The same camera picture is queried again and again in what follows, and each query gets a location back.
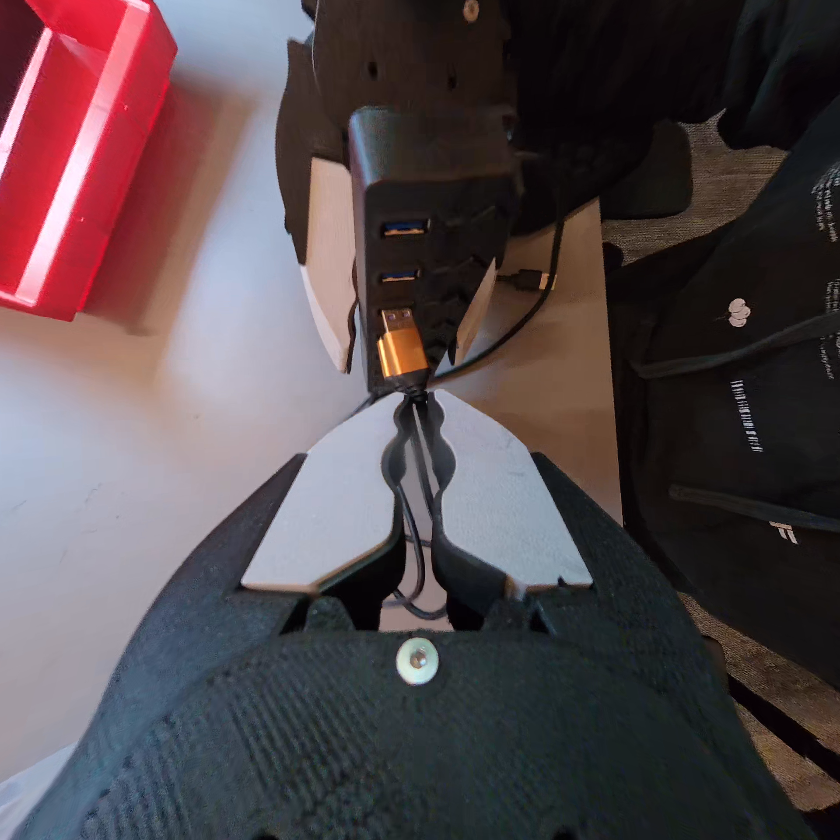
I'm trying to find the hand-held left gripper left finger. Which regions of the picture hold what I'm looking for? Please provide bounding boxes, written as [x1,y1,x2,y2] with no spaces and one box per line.
[240,390,404,593]

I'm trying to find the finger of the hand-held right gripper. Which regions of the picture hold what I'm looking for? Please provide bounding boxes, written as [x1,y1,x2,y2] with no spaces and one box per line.
[427,200,513,367]
[298,157,361,376]

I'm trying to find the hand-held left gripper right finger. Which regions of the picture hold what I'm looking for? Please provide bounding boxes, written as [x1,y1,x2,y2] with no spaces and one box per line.
[428,388,596,601]

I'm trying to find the black usb cable orange plugs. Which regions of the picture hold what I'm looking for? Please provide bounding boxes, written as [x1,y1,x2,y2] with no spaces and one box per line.
[377,307,450,621]

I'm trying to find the black usb hub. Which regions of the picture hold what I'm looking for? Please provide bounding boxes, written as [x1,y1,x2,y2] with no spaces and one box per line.
[348,107,519,395]

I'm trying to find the red plastic bin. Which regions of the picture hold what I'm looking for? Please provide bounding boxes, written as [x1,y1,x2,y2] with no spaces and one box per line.
[0,0,178,322]

